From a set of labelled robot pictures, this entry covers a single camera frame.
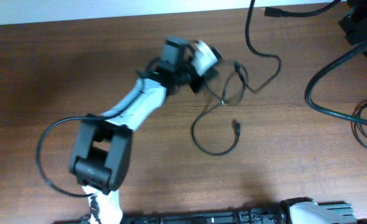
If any thick black cable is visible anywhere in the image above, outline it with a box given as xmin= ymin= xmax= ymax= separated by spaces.
xmin=244 ymin=0 xmax=343 ymax=94

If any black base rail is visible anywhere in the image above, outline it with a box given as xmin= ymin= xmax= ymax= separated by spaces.
xmin=55 ymin=196 xmax=356 ymax=224

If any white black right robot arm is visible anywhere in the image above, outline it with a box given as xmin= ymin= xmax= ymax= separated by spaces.
xmin=304 ymin=1 xmax=367 ymax=188

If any black left camera cable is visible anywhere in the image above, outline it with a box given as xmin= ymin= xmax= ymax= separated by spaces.
xmin=35 ymin=88 xmax=147 ymax=198

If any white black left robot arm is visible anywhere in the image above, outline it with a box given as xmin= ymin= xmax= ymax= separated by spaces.
xmin=68 ymin=37 xmax=221 ymax=223

